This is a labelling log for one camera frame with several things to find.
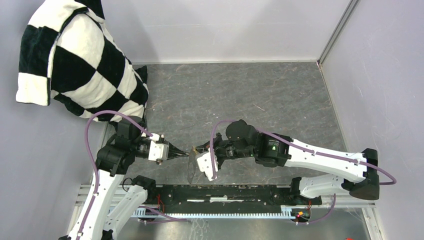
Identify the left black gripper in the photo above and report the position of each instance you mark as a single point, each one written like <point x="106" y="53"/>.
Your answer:
<point x="174" y="152"/>

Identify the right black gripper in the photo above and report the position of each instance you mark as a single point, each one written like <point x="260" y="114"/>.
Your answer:
<point x="203" y="148"/>

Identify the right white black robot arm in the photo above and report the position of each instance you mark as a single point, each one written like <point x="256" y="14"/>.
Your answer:
<point x="343" y="172"/>

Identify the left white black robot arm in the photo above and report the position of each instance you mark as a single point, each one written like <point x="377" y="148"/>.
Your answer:
<point x="131" y="140"/>

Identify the black white checkered cloth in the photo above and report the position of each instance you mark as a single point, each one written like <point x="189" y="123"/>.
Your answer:
<point x="68" y="55"/>

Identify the aluminium corner profile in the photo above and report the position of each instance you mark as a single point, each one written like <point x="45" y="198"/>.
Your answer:
<point x="349" y="10"/>

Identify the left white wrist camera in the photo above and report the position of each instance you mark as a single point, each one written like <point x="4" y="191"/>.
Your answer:
<point x="156" y="139"/>

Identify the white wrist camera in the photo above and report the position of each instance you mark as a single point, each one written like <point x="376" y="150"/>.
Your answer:
<point x="156" y="139"/>
<point x="205" y="165"/>

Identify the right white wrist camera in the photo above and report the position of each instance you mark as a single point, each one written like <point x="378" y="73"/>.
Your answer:
<point x="205" y="165"/>

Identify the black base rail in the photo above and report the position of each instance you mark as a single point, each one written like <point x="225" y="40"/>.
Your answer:
<point x="226" y="199"/>

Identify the white toothed cable duct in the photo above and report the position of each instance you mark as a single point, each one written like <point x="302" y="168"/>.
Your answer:
<point x="284" y="213"/>

